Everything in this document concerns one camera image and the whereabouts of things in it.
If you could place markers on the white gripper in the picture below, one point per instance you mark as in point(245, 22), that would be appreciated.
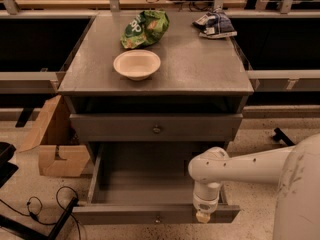
point(204, 205)

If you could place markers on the grey drawer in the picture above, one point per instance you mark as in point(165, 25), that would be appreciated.
point(155, 127)
point(141, 183)

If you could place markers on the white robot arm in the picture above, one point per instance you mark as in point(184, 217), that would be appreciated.
point(295, 169)

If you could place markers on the grey top drawer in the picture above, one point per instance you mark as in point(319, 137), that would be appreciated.
point(155, 127)

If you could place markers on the grey drawer cabinet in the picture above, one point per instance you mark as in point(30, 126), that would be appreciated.
point(196, 75)

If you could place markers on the black stand leg right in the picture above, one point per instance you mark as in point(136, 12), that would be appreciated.
point(279, 135)

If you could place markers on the brown cardboard box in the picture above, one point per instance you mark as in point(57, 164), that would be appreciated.
point(59, 155)

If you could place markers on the white bowl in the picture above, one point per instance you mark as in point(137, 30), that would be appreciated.
point(137, 65)

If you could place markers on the blue white snack bag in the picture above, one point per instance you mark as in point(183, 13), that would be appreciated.
point(215, 25)

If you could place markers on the green chip bag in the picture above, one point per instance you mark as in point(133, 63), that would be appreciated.
point(146, 29)

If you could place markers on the black object at left edge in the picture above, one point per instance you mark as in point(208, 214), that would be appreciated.
point(7, 169)

